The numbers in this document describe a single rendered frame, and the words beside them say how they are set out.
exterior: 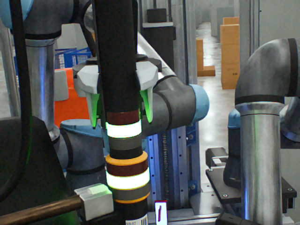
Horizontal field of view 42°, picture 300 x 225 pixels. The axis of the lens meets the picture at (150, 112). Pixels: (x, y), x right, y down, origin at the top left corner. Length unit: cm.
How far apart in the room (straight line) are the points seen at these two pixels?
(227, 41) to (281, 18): 571
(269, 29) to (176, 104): 154
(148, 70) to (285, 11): 187
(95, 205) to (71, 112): 392
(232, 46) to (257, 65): 714
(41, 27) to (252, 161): 52
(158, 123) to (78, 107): 363
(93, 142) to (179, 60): 38
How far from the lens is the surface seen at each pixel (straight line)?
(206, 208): 130
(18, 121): 52
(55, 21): 92
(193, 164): 136
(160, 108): 68
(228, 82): 790
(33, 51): 94
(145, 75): 37
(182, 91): 73
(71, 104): 428
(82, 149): 112
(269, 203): 76
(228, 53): 793
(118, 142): 38
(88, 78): 37
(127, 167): 39
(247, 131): 77
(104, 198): 39
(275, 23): 221
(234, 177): 122
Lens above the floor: 156
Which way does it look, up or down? 14 degrees down
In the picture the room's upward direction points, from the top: 4 degrees counter-clockwise
